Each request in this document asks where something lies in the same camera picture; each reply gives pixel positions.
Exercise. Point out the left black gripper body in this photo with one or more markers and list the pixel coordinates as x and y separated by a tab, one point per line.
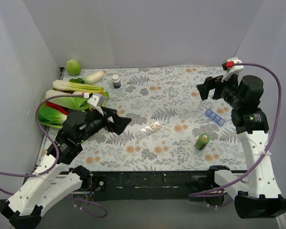
109	119

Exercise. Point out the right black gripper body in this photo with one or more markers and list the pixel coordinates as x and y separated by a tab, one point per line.
216	84

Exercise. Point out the clear weekly pill organizer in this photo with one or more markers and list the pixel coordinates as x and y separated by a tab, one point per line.
145	131

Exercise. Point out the green pill bottle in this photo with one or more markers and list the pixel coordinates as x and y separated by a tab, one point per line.
202	141

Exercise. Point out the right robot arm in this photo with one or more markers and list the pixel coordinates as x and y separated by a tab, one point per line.
256	193

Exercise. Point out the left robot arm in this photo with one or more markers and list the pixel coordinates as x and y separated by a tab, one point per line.
25	208

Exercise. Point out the green vegetable tray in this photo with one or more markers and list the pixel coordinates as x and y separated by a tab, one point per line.
67	109

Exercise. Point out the napa cabbage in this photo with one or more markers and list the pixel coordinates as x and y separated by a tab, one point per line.
74	103

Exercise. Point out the blue pill organizer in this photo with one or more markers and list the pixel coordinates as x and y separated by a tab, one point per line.
215	117

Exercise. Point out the red chili pepper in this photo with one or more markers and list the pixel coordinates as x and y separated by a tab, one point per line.
57	107

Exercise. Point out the white cap pill bottle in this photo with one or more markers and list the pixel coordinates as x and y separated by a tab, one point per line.
116	81

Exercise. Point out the white radish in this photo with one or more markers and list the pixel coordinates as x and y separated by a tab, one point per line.
94	77

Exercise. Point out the green bok choy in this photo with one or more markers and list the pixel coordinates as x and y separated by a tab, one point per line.
50	115

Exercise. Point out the floral table mat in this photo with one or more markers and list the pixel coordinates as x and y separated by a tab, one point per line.
167	95

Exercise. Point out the green cabbage ball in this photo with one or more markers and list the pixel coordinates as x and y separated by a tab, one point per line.
73	67

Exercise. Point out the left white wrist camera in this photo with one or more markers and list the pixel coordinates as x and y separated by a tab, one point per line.
96	101

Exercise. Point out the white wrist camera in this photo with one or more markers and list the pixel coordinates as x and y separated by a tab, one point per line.
96	101
231	66

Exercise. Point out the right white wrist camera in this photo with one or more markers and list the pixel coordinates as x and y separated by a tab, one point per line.
231	66

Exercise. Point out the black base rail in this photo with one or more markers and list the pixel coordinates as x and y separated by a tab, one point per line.
145	185

